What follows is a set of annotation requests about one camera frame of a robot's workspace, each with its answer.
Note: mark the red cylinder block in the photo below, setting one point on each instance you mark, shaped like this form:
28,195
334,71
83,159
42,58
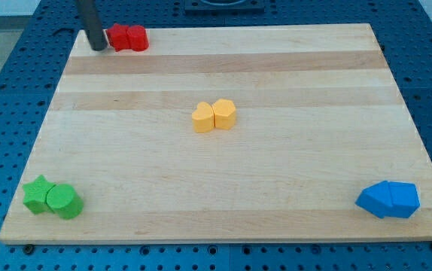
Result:
138,38

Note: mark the red star block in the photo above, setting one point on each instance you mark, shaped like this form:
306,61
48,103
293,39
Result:
117,37

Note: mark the green star block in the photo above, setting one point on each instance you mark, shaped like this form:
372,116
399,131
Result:
35,195

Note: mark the yellow heart block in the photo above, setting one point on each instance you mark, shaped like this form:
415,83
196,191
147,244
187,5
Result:
203,118

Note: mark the yellow hexagon block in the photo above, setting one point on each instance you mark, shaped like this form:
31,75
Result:
224,114

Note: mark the wooden board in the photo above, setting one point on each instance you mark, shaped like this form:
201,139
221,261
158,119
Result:
319,117

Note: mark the green cylinder block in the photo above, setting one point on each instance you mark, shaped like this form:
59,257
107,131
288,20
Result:
64,201

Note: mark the blue cube block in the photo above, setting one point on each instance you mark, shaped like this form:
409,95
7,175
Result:
376,199

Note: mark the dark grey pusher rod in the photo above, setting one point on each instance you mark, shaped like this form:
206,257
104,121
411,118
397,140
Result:
89,17

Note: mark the blue pentagon block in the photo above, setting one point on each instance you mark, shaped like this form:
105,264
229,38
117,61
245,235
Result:
404,199

